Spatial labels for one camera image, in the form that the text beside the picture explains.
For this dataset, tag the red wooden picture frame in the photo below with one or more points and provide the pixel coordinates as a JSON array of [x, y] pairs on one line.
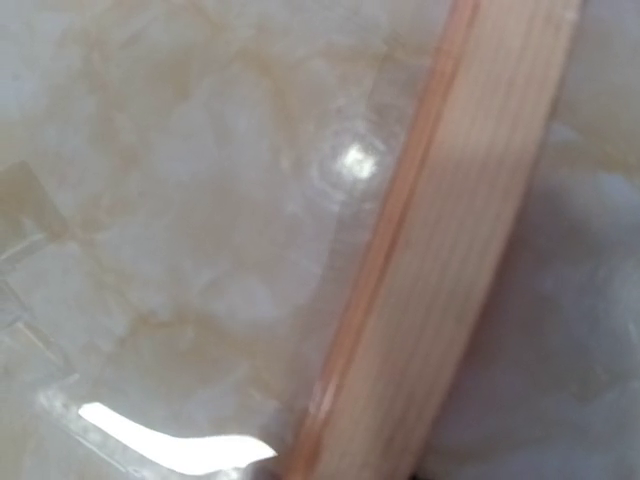
[[442, 230]]

